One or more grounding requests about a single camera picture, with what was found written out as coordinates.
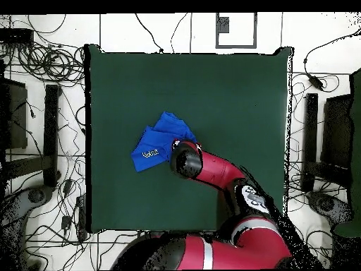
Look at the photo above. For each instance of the dark green table cloth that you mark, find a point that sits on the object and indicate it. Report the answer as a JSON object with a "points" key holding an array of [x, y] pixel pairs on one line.
{"points": [[225, 98]]}

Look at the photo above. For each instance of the black power strip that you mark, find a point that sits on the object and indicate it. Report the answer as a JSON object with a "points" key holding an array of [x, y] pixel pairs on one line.
{"points": [[81, 217]]}

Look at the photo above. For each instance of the black cabinet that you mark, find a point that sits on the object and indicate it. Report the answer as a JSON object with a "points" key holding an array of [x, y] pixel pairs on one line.
{"points": [[337, 132], [17, 118]]}

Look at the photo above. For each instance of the black power adapter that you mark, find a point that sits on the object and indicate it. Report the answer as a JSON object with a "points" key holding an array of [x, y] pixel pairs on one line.
{"points": [[316, 82]]}

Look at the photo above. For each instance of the small black adapter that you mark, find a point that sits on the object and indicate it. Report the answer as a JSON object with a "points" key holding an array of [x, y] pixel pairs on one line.
{"points": [[66, 223]]}

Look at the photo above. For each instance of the long black stand bar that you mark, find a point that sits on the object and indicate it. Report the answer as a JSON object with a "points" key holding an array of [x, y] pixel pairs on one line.
{"points": [[50, 135], [310, 141]]}

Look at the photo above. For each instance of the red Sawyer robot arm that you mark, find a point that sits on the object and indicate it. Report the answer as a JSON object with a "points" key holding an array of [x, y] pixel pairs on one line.
{"points": [[217, 169]]}

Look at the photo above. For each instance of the blue shirt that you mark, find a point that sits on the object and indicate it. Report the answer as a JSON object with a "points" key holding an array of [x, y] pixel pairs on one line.
{"points": [[152, 141]]}

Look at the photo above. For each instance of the grey square floor frame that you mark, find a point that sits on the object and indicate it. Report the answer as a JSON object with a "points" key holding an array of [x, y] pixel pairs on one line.
{"points": [[222, 25]]}

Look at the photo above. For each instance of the black electronics box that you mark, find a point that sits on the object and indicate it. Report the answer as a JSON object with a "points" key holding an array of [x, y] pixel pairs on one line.
{"points": [[15, 36]]}

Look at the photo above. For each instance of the grey stand foot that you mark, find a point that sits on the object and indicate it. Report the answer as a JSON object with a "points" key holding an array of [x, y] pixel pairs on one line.
{"points": [[17, 209], [327, 204]]}

